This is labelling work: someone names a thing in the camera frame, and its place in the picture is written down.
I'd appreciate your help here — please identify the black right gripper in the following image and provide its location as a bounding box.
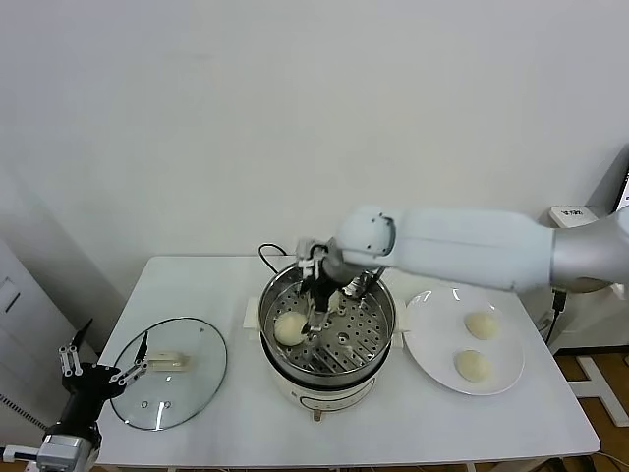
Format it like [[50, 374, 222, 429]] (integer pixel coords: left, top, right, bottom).
[[302, 255, 373, 341]]

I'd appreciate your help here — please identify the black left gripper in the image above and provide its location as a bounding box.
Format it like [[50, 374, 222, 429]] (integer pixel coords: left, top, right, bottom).
[[58, 318, 150, 429]]

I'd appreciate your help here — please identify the round glass pot lid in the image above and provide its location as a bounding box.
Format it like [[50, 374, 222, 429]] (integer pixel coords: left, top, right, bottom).
[[107, 317, 230, 433]]

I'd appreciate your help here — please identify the stainless steel steamer basket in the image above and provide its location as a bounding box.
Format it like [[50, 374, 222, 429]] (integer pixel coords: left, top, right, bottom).
[[242, 256, 412, 378]]

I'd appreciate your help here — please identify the grey white cabinet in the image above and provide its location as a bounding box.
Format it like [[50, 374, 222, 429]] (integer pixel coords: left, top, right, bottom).
[[0, 238, 102, 439]]

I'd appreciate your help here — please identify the white electric cooker base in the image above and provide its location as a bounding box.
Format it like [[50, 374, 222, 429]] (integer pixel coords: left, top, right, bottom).
[[250, 326, 407, 423]]

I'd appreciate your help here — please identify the large white plate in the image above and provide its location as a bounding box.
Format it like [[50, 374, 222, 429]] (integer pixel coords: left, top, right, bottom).
[[403, 286, 526, 397]]

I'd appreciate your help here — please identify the white side desk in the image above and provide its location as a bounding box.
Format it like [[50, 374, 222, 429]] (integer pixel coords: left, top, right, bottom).
[[547, 204, 620, 230]]

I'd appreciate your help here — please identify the black laptop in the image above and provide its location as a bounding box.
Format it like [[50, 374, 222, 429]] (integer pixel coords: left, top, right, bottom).
[[616, 166, 629, 212]]

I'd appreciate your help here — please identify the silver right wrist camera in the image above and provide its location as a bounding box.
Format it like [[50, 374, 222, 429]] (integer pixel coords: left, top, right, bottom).
[[294, 237, 331, 280]]

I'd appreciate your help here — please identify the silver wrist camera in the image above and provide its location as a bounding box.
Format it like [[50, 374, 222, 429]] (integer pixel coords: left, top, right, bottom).
[[294, 237, 331, 280], [37, 432, 97, 468]]

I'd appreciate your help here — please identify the black cooker power cable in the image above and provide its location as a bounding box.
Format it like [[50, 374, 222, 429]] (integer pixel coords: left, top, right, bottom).
[[257, 243, 289, 276]]

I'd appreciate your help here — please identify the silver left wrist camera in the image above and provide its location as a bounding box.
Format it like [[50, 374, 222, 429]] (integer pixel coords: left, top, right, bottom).
[[37, 432, 97, 468]]

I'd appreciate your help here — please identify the black adapter cable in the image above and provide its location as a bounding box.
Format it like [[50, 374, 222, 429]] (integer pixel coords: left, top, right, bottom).
[[543, 287, 567, 348]]

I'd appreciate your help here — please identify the white floor base frame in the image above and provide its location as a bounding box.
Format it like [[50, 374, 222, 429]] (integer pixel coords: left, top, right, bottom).
[[572, 353, 629, 429]]

